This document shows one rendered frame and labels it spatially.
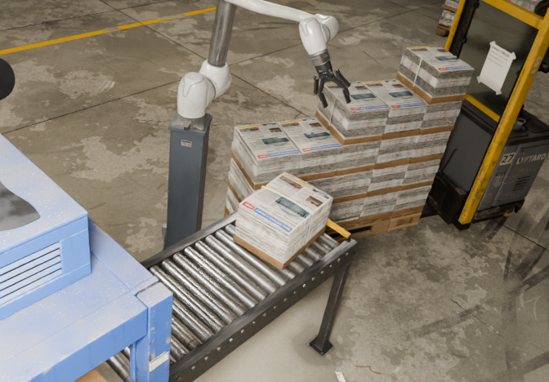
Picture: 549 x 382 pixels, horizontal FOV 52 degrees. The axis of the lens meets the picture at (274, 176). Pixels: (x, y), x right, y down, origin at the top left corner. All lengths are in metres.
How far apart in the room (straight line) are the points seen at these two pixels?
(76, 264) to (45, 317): 0.14
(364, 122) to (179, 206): 1.23
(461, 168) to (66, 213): 3.64
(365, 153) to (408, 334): 1.14
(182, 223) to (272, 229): 1.12
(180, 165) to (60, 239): 1.95
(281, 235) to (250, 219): 0.17
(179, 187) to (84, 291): 1.95
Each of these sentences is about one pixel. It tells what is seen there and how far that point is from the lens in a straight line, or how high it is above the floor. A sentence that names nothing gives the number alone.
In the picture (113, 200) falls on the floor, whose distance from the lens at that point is 4.20.
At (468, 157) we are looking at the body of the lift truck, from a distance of 4.52.
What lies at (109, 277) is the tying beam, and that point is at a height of 1.54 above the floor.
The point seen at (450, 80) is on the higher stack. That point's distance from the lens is 3.75.
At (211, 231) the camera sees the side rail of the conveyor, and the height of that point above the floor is 0.80.
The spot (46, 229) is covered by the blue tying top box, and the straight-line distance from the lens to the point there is 1.32.
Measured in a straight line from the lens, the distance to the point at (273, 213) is 2.52.
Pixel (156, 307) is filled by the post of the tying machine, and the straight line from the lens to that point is 1.42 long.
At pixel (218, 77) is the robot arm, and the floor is 1.23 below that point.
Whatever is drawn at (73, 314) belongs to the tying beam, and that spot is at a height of 1.54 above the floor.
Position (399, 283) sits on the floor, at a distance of 3.91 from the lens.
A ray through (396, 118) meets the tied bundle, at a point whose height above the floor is 0.98.
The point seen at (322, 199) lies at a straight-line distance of 2.67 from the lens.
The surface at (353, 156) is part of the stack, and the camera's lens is 3.60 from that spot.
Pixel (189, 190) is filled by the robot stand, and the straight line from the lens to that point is 3.33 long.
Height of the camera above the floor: 2.61
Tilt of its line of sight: 35 degrees down
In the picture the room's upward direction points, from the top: 10 degrees clockwise
